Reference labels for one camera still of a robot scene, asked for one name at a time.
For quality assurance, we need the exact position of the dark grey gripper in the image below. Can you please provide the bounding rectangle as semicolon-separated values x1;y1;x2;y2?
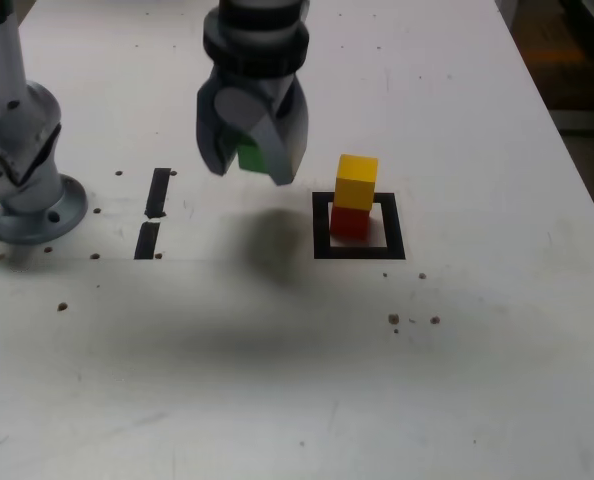
195;69;311;188

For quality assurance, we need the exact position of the green cube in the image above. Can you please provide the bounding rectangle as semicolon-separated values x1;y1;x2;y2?
236;130;267;172

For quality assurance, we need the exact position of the yellow cube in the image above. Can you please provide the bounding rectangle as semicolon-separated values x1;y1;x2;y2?
333;153;380;211

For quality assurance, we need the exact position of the red cube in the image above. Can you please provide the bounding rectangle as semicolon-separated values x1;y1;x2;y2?
329;204;371;239

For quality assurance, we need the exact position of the black tape square outline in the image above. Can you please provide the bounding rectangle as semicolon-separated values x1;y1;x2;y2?
311;191;407;261

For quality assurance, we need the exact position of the black tape strip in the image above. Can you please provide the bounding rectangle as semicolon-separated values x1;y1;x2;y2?
133;167;172;261

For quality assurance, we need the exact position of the brown background furniture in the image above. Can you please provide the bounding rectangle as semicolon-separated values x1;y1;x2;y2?
496;0;594;132

